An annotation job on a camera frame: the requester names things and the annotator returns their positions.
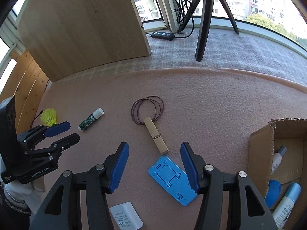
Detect yellow shuttlecock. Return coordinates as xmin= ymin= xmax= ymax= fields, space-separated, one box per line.
xmin=40 ymin=108 xmax=57 ymax=127

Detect blue phone stand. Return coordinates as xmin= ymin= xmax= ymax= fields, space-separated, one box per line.
xmin=148 ymin=155 xmax=197 ymax=207

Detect white usb wall charger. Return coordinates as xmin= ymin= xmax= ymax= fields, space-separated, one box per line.
xmin=109 ymin=201 xmax=144 ymax=230

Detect wooden clothespin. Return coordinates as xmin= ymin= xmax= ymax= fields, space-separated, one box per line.
xmin=144 ymin=117 xmax=169 ymax=155

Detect green lip balm stick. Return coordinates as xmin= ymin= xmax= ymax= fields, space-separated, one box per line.
xmin=78 ymin=108 xmax=104 ymax=131

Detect blue round container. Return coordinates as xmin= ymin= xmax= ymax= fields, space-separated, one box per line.
xmin=265 ymin=180 xmax=281 ymax=208

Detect small pink travel bottle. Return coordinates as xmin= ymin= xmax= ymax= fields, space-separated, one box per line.
xmin=271 ymin=145 xmax=287 ymax=174

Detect white lotion bottle blue cap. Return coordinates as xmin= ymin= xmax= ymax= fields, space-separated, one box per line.
xmin=272 ymin=182 xmax=301 ymax=229

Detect maroon hair ties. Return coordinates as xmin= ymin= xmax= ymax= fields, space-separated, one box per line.
xmin=130 ymin=95 xmax=164 ymax=126

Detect white gloved left hand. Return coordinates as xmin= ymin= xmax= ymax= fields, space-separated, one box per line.
xmin=1 ymin=177 xmax=45 ymax=216

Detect pine plank headboard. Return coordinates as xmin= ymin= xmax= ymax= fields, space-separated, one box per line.
xmin=1 ymin=50 xmax=48 ymax=134

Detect cardboard box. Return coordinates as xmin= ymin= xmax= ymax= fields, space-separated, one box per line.
xmin=247 ymin=118 xmax=306 ymax=229

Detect large oak wood board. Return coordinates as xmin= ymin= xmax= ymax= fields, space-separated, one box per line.
xmin=17 ymin=0 xmax=151 ymax=81

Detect checkered grey bed sheet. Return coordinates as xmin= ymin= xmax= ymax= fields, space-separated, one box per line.
xmin=54 ymin=29 xmax=306 ymax=86

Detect black tripod stand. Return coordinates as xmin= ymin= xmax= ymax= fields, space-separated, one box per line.
xmin=178 ymin=0 xmax=239 ymax=62

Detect black power cable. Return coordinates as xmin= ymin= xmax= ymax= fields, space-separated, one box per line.
xmin=29 ymin=109 xmax=44 ymax=130

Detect ring light inline remote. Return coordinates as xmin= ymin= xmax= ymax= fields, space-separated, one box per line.
xmin=150 ymin=31 xmax=175 ymax=41

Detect ring light black cable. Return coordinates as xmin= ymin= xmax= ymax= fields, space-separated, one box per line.
xmin=171 ymin=0 xmax=195 ymax=40

